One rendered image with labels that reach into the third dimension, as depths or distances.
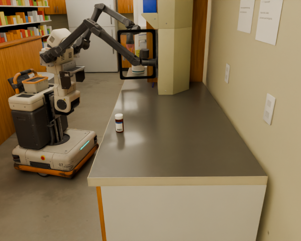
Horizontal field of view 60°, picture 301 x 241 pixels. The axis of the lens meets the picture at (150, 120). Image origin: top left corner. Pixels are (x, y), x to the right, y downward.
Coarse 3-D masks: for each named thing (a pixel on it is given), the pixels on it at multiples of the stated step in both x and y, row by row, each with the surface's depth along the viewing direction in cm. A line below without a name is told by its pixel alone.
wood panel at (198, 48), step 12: (204, 0) 203; (204, 12) 207; (192, 24) 210; (204, 24) 210; (192, 36) 214; (204, 36) 214; (192, 48) 218; (204, 48) 218; (192, 60) 222; (192, 72) 226
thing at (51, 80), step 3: (39, 72) 401; (42, 72) 401; (45, 72) 400; (30, 75) 383; (33, 75) 384; (42, 75) 383; (45, 75) 383; (48, 75) 382; (51, 75) 382; (48, 78) 364; (51, 78) 363; (48, 81) 355; (51, 81) 365
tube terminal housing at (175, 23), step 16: (160, 0) 170; (176, 0) 171; (192, 0) 182; (160, 16) 174; (176, 16) 175; (192, 16) 186; (160, 32) 178; (176, 32) 179; (160, 48) 182; (176, 48) 184; (160, 64) 186; (176, 64) 188; (160, 80) 191; (176, 80) 194
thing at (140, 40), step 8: (120, 40) 206; (128, 40) 207; (136, 40) 207; (144, 40) 208; (128, 48) 209; (136, 48) 210; (144, 48) 211; (152, 48) 211; (152, 56) 214; (128, 64) 214; (128, 72) 217; (136, 72) 218; (144, 72) 218; (152, 72) 219
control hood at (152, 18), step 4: (156, 12) 195; (144, 16) 174; (148, 16) 174; (152, 16) 174; (156, 16) 174; (148, 20) 175; (152, 20) 175; (156, 20) 174; (152, 24) 176; (156, 24) 176; (156, 28) 177
